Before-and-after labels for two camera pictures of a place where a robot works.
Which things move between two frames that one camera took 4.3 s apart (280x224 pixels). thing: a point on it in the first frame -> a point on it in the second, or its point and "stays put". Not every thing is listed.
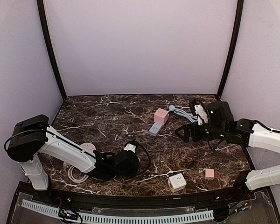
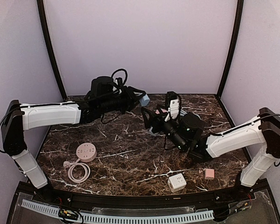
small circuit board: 68,214 stays put
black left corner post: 42,14 stays put
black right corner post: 239,17 stays put
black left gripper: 135,159 -> 129,100
